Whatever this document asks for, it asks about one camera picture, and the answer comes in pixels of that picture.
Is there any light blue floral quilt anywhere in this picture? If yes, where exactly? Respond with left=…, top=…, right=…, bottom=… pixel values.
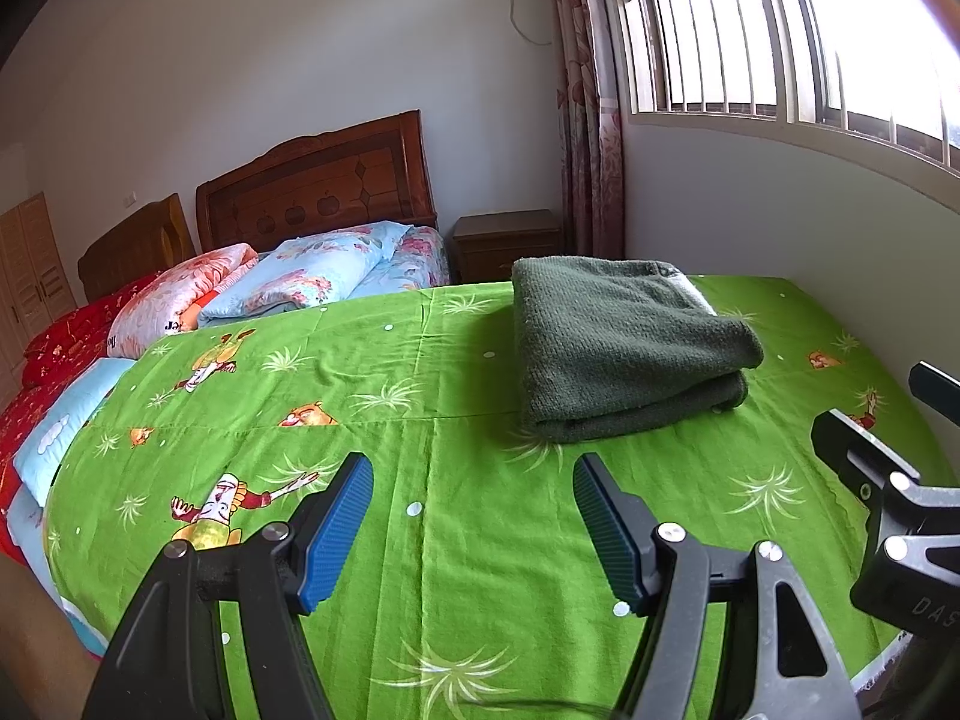
left=197, top=221, right=451, bottom=327

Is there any brown wooden nightstand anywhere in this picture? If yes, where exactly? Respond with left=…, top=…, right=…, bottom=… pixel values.
left=451, top=210, right=563, bottom=283

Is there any small brown wooden headboard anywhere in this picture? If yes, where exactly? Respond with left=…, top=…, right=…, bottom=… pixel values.
left=78, top=193, right=197, bottom=302

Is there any large brown wooden headboard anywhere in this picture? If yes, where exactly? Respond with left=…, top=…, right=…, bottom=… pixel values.
left=195, top=110, right=436, bottom=252

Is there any light wooden louvered wardrobe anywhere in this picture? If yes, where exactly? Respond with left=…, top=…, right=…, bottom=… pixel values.
left=0, top=193, right=76, bottom=406

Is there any green cartoon print bedspread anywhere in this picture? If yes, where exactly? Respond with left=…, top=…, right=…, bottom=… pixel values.
left=44, top=275, right=953, bottom=718

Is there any light blue bed sheet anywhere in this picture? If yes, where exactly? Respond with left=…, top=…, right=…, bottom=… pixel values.
left=7, top=358, right=135, bottom=656

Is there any folded dark green towel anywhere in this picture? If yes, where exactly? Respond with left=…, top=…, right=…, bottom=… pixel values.
left=511, top=255, right=765, bottom=444

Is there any pink floral pillow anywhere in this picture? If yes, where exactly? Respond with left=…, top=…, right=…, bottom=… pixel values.
left=107, top=242, right=259, bottom=359

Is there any white barred window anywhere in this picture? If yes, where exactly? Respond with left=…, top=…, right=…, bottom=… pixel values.
left=607, top=0, right=958, bottom=210

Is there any red patterned blanket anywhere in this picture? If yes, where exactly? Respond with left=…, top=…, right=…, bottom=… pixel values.
left=0, top=271, right=160, bottom=564

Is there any pink floral curtain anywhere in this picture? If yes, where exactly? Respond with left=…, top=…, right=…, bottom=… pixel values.
left=551, top=0, right=625, bottom=259

